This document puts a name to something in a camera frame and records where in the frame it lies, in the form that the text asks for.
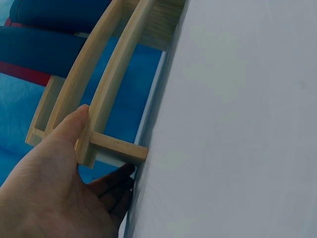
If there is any person's left hand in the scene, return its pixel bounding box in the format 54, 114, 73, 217
0, 104, 136, 238

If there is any light wooden slatted rack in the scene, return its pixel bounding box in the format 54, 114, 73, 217
24, 0, 187, 170

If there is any red chair seat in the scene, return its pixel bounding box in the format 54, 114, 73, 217
0, 17, 54, 87

